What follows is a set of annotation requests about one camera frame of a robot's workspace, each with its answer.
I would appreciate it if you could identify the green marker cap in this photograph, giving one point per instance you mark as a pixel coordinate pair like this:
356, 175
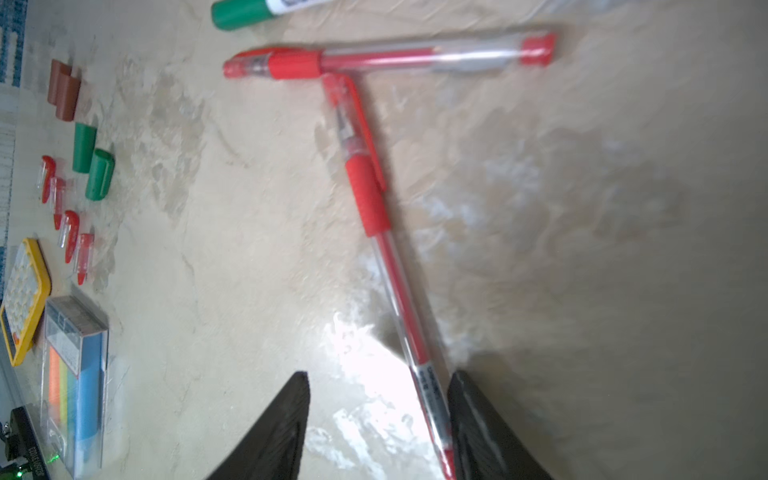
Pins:
100, 175
83, 147

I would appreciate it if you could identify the red pen cap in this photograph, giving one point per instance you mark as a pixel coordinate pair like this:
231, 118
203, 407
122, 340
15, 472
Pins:
57, 200
82, 257
47, 172
69, 231

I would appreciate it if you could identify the brown marker cap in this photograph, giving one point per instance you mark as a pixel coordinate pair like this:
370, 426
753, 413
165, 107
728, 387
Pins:
57, 69
68, 94

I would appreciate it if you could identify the yellow calculator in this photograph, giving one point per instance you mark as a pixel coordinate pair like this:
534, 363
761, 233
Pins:
26, 291

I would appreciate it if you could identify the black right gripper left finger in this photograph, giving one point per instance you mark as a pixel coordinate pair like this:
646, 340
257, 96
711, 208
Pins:
272, 448

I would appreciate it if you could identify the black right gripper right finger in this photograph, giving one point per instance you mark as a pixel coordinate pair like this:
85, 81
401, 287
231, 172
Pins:
485, 447

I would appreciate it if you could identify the green marker top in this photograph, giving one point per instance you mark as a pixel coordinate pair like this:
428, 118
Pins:
229, 15

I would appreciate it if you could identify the highlighter pack in clear case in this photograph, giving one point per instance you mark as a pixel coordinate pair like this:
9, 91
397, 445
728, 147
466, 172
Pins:
73, 385

